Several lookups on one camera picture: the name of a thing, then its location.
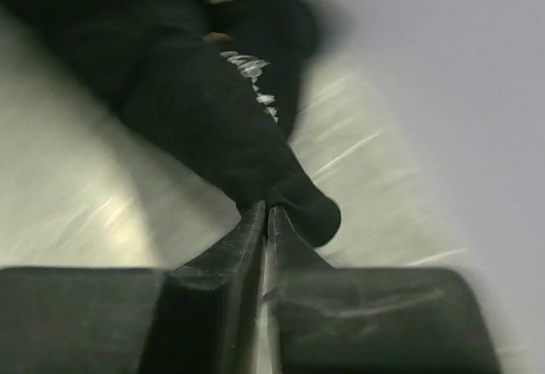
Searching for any black printed t-shirt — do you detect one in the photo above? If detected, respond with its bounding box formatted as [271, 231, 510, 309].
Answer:
[1, 0, 341, 248]

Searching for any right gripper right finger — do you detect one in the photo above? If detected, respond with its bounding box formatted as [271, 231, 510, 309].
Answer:
[267, 207, 502, 373]

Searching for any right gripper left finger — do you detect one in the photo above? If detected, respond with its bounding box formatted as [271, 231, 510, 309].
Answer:
[1, 204, 266, 374]

